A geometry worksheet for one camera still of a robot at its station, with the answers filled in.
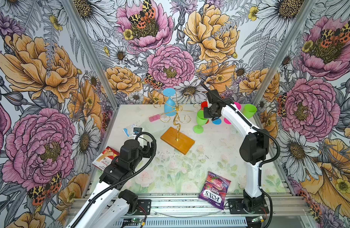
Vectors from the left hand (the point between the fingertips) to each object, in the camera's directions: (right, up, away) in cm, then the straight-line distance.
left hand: (146, 144), depth 74 cm
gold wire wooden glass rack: (+15, -1, +25) cm, 29 cm away
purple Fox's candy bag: (+36, -25, +3) cm, 44 cm away
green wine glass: (+64, +19, +23) cm, 71 cm away
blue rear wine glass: (+11, +20, +11) cm, 26 cm away
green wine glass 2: (+31, +12, +18) cm, 37 cm away
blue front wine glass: (+47, +11, +38) cm, 61 cm away
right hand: (+36, +15, +20) cm, 43 cm away
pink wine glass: (+58, +21, +25) cm, 67 cm away
